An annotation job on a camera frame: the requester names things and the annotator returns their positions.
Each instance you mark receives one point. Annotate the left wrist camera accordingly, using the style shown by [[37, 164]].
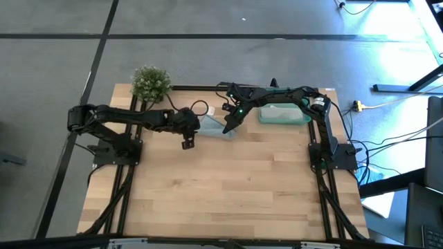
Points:
[[188, 143]]

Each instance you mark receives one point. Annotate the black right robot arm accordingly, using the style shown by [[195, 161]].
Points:
[[327, 135]]

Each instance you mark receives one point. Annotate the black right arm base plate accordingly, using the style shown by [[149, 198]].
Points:
[[346, 159]]

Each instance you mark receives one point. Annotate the black desk leg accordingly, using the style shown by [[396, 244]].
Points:
[[391, 88]]

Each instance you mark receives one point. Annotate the small green potted plant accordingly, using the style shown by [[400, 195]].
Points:
[[151, 83]]

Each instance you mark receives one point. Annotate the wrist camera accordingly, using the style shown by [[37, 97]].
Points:
[[226, 106], [188, 143]]

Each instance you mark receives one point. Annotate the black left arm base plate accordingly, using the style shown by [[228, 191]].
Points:
[[104, 155]]

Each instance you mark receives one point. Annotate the black frame beam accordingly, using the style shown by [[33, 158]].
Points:
[[207, 242]]

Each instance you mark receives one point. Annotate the small black clamp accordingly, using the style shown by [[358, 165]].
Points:
[[273, 83]]

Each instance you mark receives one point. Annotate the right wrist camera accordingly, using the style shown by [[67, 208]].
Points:
[[226, 106]]

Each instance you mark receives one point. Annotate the black cross rail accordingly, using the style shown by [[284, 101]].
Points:
[[197, 88]]

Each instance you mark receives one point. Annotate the black rails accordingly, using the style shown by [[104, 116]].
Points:
[[123, 204], [324, 211]]

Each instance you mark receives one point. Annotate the black keyboard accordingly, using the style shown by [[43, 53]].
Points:
[[434, 238]]

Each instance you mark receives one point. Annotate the black desk beam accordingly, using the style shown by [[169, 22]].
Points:
[[391, 185]]

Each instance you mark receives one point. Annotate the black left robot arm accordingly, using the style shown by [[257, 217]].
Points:
[[121, 115]]

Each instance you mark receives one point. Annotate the white paper sheet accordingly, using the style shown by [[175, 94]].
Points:
[[380, 204]]

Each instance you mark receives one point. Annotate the blue object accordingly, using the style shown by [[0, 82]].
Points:
[[375, 174]]

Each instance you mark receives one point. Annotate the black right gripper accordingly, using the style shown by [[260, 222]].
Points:
[[242, 100]]

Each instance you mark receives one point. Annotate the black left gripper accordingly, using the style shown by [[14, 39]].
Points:
[[183, 122]]

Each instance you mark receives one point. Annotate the grey waffle microfiber towel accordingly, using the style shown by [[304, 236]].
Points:
[[282, 113]]

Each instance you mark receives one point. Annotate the teal microfiber towel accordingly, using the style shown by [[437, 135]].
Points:
[[214, 128]]

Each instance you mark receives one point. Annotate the green translucent plastic basket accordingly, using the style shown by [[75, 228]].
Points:
[[308, 117]]

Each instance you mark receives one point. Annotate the black right side rails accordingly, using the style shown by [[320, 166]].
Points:
[[324, 211]]

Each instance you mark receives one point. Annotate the black left side rails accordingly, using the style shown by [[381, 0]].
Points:
[[123, 204]]

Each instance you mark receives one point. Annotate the dark monitor panel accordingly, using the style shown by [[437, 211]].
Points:
[[435, 145]]

